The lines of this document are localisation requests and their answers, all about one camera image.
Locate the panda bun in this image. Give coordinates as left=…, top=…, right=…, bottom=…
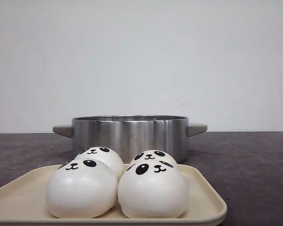
left=117, top=160, right=189, bottom=218
left=128, top=150, right=178, bottom=167
left=75, top=146, right=124, bottom=181
left=46, top=159, right=118, bottom=218

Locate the cream plastic tray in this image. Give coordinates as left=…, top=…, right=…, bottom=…
left=0, top=165, right=227, bottom=226

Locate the stainless steel steamer pot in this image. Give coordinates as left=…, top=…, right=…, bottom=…
left=53, top=115, right=208, bottom=163

